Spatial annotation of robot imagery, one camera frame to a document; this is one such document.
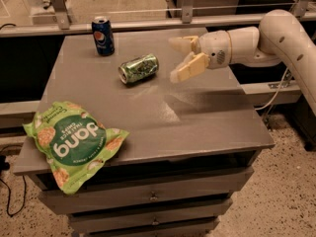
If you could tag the blue Pepsi can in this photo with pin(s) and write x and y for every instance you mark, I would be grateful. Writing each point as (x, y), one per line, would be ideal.
(103, 36)

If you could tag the green soda can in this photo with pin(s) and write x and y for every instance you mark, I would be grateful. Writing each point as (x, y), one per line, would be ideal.
(138, 68)

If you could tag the grey metal guard rail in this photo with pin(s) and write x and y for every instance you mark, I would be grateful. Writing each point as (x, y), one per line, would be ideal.
(24, 18)

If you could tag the grey drawer cabinet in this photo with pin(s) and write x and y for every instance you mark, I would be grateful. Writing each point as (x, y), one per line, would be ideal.
(190, 145)

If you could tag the green Dang chips bag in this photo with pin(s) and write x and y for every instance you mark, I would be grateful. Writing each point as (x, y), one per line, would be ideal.
(75, 144)

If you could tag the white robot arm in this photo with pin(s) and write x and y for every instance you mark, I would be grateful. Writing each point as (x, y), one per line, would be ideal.
(279, 37)

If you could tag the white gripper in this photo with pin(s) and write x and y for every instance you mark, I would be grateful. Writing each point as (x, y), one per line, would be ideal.
(214, 48)

